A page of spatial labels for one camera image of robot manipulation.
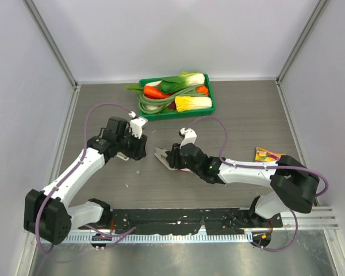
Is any colourful snack packet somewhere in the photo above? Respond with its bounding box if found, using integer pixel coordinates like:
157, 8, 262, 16
254, 147, 285, 163

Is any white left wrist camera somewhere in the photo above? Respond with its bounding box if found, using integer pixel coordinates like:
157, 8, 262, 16
129, 116, 148, 139

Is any yellow napa cabbage toy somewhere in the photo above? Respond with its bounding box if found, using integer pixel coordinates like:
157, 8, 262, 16
174, 96, 212, 112

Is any purple beet toy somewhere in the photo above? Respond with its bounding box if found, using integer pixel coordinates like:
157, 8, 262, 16
168, 101, 177, 110

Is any beige and black stapler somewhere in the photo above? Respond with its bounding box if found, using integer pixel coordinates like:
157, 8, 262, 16
154, 148, 191, 173

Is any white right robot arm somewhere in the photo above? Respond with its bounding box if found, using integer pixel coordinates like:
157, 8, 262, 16
164, 143, 320, 227

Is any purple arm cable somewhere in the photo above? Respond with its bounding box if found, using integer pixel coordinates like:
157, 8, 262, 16
34, 103, 137, 254
185, 116, 329, 252

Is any green plastic tray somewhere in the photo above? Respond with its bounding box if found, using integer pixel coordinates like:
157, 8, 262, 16
139, 74, 216, 121

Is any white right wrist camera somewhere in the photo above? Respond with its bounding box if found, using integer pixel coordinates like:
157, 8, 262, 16
179, 128, 197, 147

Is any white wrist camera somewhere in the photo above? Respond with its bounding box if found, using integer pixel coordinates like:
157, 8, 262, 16
179, 128, 197, 147
129, 116, 148, 139

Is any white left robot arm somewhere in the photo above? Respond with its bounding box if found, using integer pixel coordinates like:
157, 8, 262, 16
24, 116, 147, 245

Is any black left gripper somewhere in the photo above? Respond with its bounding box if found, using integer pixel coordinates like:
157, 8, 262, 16
117, 128, 147, 160

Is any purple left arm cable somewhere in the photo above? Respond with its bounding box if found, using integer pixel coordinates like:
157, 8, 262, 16
34, 103, 137, 254

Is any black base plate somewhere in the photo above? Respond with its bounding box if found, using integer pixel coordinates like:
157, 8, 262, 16
89, 208, 283, 236

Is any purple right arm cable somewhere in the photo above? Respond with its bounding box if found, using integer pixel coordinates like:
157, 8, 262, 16
185, 116, 329, 252

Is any small orange carrot toy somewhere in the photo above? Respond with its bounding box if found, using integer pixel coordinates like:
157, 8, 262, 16
195, 86, 209, 97

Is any green long beans toy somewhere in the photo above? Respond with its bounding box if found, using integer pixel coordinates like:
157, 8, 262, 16
137, 86, 205, 114

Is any green bok choy toy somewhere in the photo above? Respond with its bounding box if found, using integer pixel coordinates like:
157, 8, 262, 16
125, 72, 205, 94

